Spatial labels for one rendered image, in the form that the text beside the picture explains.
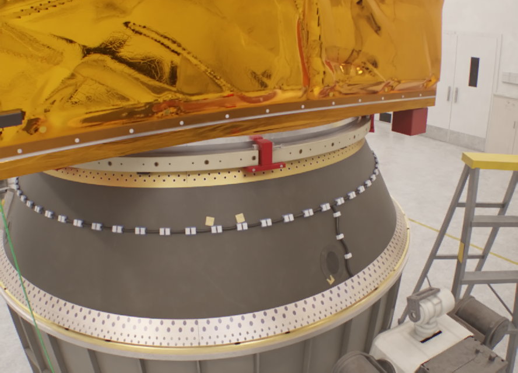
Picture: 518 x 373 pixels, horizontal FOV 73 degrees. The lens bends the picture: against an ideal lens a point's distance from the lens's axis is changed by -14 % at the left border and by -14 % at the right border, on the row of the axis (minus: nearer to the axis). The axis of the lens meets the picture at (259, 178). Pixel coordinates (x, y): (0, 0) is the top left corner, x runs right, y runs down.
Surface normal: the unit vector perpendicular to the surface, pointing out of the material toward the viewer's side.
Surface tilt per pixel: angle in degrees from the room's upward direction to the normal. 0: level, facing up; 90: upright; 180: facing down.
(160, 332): 43
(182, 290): 62
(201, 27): 88
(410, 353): 0
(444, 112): 90
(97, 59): 96
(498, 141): 90
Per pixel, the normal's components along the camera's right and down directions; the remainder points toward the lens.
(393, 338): 0.00, -0.94
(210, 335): 0.11, -0.46
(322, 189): 0.56, -0.21
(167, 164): 0.07, 0.34
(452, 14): -0.80, 0.20
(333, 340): 0.54, 0.29
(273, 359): 0.35, 0.32
